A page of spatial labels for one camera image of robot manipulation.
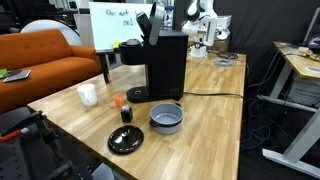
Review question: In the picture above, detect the small black bottle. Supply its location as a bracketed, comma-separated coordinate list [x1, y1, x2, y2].
[121, 105, 133, 122]

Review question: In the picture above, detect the grey tape roll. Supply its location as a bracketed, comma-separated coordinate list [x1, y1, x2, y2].
[214, 59, 232, 67]

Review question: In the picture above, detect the white whiteboard sign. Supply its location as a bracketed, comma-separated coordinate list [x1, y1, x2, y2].
[89, 2, 152, 50]

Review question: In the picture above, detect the white mug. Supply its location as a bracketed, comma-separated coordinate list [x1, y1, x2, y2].
[77, 84, 97, 106]

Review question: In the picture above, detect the black coffee maker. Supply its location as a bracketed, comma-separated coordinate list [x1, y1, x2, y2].
[119, 2, 188, 103]

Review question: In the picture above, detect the grey tablet on sofa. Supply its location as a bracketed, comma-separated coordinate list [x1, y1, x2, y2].
[3, 70, 31, 83]

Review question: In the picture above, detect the white round chair back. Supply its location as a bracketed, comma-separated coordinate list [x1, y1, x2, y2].
[19, 19, 82, 45]

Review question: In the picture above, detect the side desk with white legs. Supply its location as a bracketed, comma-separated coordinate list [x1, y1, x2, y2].
[258, 42, 320, 179]

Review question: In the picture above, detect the orange sofa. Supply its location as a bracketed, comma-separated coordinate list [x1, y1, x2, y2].
[0, 29, 101, 113]

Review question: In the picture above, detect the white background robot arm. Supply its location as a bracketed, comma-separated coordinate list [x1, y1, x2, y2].
[182, 0, 232, 57]

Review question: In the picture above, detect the black pot lid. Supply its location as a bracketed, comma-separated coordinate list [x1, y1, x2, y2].
[107, 125, 144, 154]

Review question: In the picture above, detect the grey cooking pot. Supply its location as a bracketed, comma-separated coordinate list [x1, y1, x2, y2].
[149, 103, 184, 135]

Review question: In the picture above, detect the small orange cup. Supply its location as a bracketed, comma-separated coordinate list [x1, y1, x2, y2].
[113, 94, 123, 108]

